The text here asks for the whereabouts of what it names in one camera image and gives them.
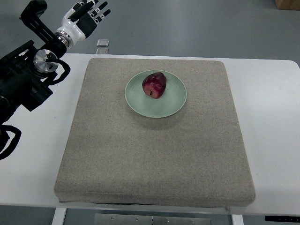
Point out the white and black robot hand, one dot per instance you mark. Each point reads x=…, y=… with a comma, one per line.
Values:
x=80, y=21

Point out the wooden box corner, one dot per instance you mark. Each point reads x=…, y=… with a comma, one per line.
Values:
x=288, y=4

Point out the lower silver floor plate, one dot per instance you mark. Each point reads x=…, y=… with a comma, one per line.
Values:
x=102, y=51

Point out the red apple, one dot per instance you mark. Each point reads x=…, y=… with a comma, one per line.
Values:
x=154, y=85

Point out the upper silver floor plate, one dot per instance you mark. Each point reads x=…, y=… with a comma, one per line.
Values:
x=103, y=43

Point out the black table control panel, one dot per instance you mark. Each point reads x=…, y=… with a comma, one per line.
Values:
x=290, y=219

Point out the metal table base plate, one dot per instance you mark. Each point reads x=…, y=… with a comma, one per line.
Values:
x=118, y=219

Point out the white table leg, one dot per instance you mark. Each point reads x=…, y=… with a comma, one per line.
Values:
x=237, y=220
x=59, y=216

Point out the white right table leg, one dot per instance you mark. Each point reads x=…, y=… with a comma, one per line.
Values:
x=237, y=220

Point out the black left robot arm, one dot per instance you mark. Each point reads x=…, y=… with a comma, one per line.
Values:
x=27, y=72

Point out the white left table leg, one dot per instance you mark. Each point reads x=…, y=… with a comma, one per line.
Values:
x=59, y=216

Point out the silver floor plate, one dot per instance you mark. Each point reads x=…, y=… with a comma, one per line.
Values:
x=102, y=51
x=103, y=43

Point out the light green plate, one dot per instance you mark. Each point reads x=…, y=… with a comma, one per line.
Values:
x=169, y=103

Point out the beige fabric cushion mat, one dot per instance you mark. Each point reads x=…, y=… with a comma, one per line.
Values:
x=194, y=158

